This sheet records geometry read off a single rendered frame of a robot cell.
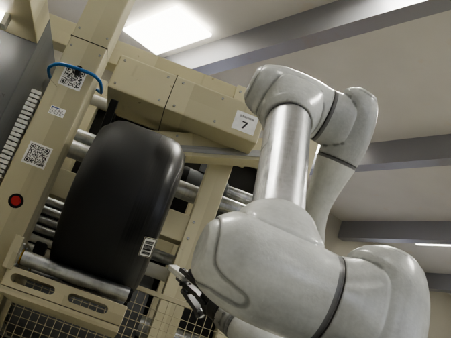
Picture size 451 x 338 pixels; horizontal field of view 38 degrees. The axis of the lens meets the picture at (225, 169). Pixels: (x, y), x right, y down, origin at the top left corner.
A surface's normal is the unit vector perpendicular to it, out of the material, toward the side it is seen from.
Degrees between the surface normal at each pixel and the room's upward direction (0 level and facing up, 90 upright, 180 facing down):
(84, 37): 90
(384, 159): 90
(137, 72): 90
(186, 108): 90
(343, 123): 112
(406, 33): 180
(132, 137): 51
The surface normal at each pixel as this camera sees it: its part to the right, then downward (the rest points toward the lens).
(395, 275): 0.02, -0.52
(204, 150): 0.19, -0.29
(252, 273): -0.07, -0.02
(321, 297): 0.25, -0.04
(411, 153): -0.69, -0.45
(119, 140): 0.32, -0.71
